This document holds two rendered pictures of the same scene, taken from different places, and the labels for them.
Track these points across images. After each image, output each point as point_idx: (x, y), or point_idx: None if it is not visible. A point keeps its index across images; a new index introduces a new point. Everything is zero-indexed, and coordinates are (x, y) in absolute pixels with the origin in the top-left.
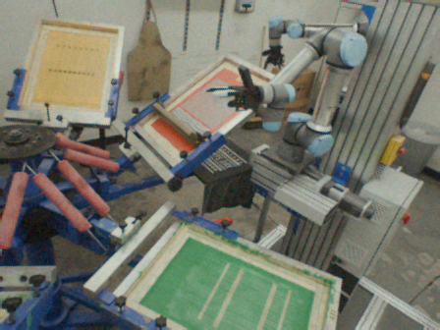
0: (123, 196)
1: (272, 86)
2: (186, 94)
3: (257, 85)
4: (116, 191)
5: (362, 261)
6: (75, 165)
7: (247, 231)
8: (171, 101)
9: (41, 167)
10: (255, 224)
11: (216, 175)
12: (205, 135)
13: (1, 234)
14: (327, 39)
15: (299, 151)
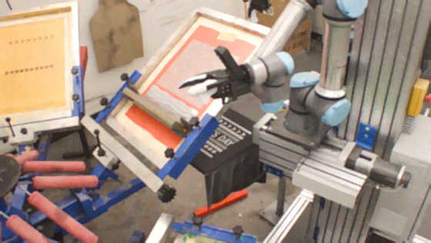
0: (115, 188)
1: (263, 61)
2: (160, 67)
3: (244, 64)
4: (101, 204)
5: (403, 230)
6: (58, 159)
7: (267, 201)
8: (144, 79)
9: (17, 194)
10: (275, 191)
11: (216, 159)
12: (192, 122)
13: None
14: None
15: (312, 121)
